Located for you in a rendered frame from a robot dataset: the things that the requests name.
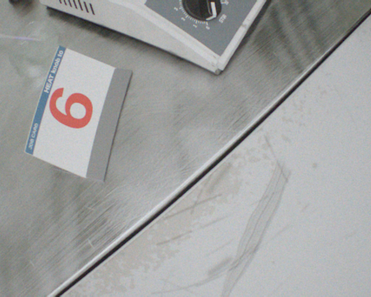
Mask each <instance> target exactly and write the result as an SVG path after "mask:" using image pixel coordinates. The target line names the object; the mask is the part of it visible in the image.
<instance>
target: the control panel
mask: <svg viewBox="0 0 371 297"><path fill-rule="evenodd" d="M220 1H221V12H220V14H219V16H218V17H216V18H214V19H212V20H209V21H200V20H197V19H195V18H193V17H191V16H190V15H189V14H188V13H187V12H186V11H185V9H184V7H183V0H147V1H146V2H145V4H144V5H145V6H146V7H147V8H150V9H151V10H152V11H154V12H156V13H157V14H159V15H160V16H162V17H163V18H165V19H166V20H168V21H170V22H171V23H172V24H174V25H175V26H177V27H179V28H180V29H182V30H183V31H184V32H186V33H187V34H188V35H190V36H192V37H193V38H194V39H196V40H197V41H198V42H200V43H202V44H203V45H204V46H206V47H207V48H208V49H210V50H211V51H212V52H214V53H215V54H217V55H219V56H221V55H222V54H223V53H224V51H225V50H226V48H227V47H228V45H229V43H230V42H231V40H232V39H233V37H234V36H235V34H236V32H237V31H238V30H239V28H240V27H241V25H242V23H243V22H244V20H245V19H246V17H247V16H248V14H249V13H250V11H251V9H252V8H253V7H254V5H255V3H256V2H257V0H220Z"/></svg>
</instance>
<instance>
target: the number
mask: <svg viewBox="0 0 371 297"><path fill-rule="evenodd" d="M107 71H108V68H107V67H104V66H102V65H99V64H97V63H94V62H92V61H89V60H86V59H85V58H82V57H79V56H77V55H74V54H72V53H70V52H67V51H66V52H65V54H64V57H63V59H62V61H61V65H60V66H59V70H58V72H57V76H56V77H55V81H54V84H53V86H52V90H51V93H50V95H49V99H48V102H47V106H46V108H45V111H44V115H43V118H42V122H41V126H40V129H39V133H38V137H37V142H36V145H35V149H34V152H35V153H38V154H40V155H42V156H45V157H47V158H49V159H51V160H54V161H56V162H59V163H61V164H63V165H66V166H68V167H70V168H72V169H75V170H78V171H80V170H81V164H82V159H83V156H84V151H85V146H86V143H87V138H88V135H89V132H90V127H91V123H92V119H93V116H94V113H95V109H96V106H97V102H98V99H99V96H100V92H101V89H102V85H103V83H104V80H105V76H106V74H107Z"/></svg>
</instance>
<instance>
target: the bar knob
mask: <svg viewBox="0 0 371 297"><path fill-rule="evenodd" d="M183 7H184V9H185V11H186V12H187V13H188V14H189V15H190V16H191V17H193V18H195V19H197V20H200V21H209V20H212V19H214V18H216V17H218V16H219V14H220V12H221V1H220V0H183Z"/></svg>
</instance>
